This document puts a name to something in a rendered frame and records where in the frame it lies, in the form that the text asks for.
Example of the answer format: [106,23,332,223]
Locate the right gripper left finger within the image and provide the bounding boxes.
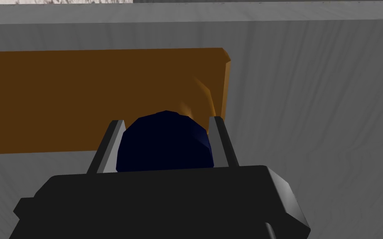
[86,119,126,175]

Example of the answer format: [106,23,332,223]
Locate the dark blue round knob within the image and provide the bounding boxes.
[115,110,215,173]

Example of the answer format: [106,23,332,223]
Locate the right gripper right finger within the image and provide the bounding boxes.
[208,116,240,168]

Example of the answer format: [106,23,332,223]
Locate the brown door leaf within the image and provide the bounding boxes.
[0,48,231,155]

